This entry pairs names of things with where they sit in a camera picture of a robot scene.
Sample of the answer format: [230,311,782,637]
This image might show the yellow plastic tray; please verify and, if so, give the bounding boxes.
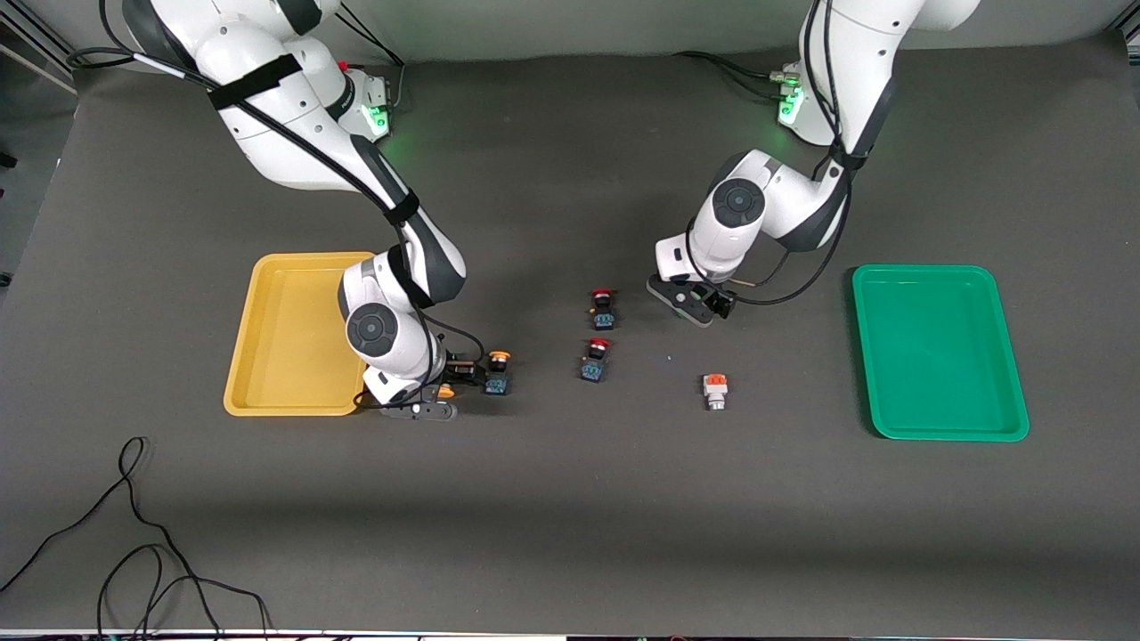
[223,252,382,418]

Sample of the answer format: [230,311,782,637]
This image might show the green plastic tray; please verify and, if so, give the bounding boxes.
[851,264,1030,442]

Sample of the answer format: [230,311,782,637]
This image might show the black left arm base cables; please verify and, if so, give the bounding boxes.
[672,49,802,101]

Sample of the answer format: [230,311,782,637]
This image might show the black arm base cables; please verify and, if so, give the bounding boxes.
[672,49,802,101]
[338,4,407,113]

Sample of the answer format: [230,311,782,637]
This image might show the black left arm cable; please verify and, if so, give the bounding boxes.
[684,0,881,308]

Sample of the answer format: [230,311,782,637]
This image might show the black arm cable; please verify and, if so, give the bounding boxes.
[67,0,487,412]
[684,0,881,308]

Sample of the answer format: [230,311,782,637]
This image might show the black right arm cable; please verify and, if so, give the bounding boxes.
[67,0,487,412]

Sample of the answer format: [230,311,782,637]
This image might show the loose black cable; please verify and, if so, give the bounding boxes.
[0,435,273,638]

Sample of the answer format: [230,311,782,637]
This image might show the black right arm base cables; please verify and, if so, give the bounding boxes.
[338,4,407,113]

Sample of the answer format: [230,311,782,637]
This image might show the aluminium frame rail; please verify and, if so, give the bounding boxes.
[0,16,77,95]

